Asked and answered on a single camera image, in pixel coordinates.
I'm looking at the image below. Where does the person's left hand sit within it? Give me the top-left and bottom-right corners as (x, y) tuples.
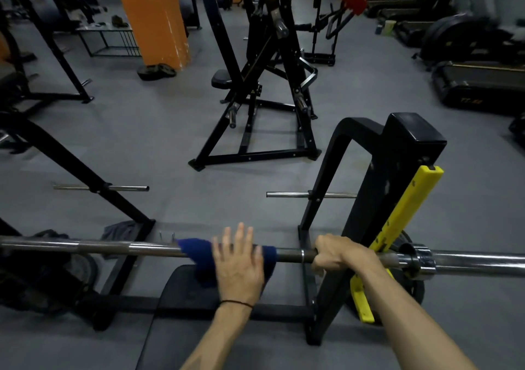
(211, 222), (265, 307)

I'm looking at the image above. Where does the person's right hand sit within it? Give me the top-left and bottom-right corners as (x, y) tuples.
(311, 234), (386, 278)

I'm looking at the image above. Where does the blue cleaning cloth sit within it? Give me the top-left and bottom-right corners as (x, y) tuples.
(176, 237), (278, 289)

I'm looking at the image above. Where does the steel barbell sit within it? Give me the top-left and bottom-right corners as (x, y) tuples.
(0, 235), (525, 281)

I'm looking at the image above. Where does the person's right forearm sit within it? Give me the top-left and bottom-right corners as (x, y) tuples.
(357, 257), (479, 370)

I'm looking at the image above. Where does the person's left forearm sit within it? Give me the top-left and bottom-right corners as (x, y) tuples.
(179, 302), (255, 370)

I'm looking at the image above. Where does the large black weight plate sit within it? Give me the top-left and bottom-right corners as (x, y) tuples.
(389, 230), (413, 253)

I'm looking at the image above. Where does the black padded bench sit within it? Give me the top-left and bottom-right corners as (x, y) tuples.
(135, 265), (288, 370)

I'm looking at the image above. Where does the black weight plate white lettering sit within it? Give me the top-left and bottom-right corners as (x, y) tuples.
(0, 230), (83, 315)
(346, 275), (426, 325)

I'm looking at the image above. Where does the yellow bar hook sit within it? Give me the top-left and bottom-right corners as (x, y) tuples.
(349, 165), (445, 325)

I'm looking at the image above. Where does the grey cloth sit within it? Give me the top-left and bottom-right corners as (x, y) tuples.
(100, 219), (138, 259)

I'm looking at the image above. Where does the black bench press rack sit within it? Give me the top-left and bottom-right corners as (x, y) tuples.
(0, 112), (448, 346)

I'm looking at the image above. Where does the black grip-hole weight plate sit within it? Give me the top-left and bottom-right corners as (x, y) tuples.
(69, 252), (100, 292)

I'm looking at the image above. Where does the black and red lever machine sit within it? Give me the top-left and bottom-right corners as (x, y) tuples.
(188, 0), (369, 172)

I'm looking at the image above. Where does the black elliptical trainer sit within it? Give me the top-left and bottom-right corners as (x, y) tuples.
(412, 12), (525, 65)

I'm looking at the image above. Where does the wide orange pillar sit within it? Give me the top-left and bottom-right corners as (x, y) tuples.
(109, 0), (193, 71)

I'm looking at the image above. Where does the black squat rack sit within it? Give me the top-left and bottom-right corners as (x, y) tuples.
(4, 0), (95, 105)

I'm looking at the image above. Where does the black incline bench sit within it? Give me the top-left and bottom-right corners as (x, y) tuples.
(0, 8), (42, 155)

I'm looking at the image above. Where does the black hair tie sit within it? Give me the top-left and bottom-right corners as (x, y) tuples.
(219, 299), (255, 310)

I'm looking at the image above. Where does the black plate-loaded machine frame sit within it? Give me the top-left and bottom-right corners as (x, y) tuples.
(295, 0), (355, 67)

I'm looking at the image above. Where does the black wire frame table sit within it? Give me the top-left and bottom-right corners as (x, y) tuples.
(75, 22), (142, 59)

